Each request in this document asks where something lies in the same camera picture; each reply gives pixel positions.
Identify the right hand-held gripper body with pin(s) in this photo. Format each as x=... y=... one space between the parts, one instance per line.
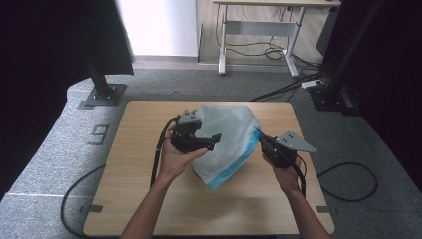
x=282 y=152

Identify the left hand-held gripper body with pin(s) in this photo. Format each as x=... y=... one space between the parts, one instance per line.
x=187 y=136

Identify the translucent white blue-edged plastic bag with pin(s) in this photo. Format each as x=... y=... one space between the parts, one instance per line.
x=232 y=132

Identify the person's right hand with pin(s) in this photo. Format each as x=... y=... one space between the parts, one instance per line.
x=287 y=179

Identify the person's left hand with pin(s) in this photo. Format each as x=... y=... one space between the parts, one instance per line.
x=172 y=162

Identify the white power strip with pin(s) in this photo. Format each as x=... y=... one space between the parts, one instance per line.
x=312 y=83

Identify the grey floor tape strip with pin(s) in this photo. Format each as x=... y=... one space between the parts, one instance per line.
x=91 y=208
x=326 y=209

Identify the black stand with grey base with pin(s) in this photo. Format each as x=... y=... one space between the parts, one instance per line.
x=106 y=94

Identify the black curtain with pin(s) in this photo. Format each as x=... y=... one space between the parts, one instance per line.
x=398 y=66
x=49 y=49

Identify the white metal desk frame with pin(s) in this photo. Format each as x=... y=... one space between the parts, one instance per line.
x=258 y=28

